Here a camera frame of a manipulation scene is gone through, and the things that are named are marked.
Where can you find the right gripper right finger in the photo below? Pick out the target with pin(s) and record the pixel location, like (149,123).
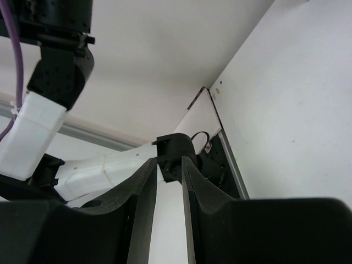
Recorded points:
(210,219)

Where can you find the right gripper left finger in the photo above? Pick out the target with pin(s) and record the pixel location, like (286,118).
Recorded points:
(116,226)

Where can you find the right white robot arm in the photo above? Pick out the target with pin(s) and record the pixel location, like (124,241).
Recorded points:
(53,63)

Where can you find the front aluminium rail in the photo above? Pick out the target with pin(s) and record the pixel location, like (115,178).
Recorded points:
(240,185)

